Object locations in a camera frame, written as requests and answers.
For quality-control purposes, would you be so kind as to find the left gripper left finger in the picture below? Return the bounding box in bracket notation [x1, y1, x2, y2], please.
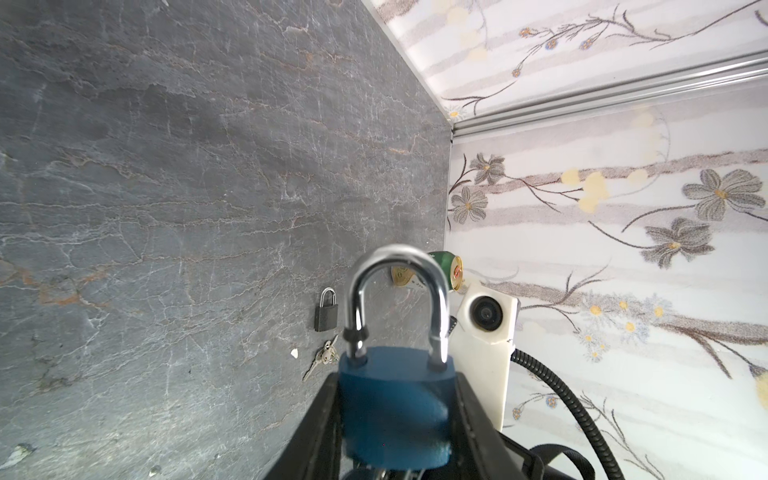
[265, 373, 342, 480]

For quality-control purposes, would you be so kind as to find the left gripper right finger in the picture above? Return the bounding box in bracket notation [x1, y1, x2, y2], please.
[451, 373, 526, 480]

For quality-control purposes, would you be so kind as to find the blue padlock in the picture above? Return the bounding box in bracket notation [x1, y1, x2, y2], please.
[338, 244, 456, 471]

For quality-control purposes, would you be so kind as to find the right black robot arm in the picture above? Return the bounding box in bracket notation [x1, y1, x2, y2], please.
[502, 349, 626, 479]

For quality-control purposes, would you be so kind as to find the small black padlock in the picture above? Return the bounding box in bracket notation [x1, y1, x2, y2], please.
[314, 287, 338, 332]

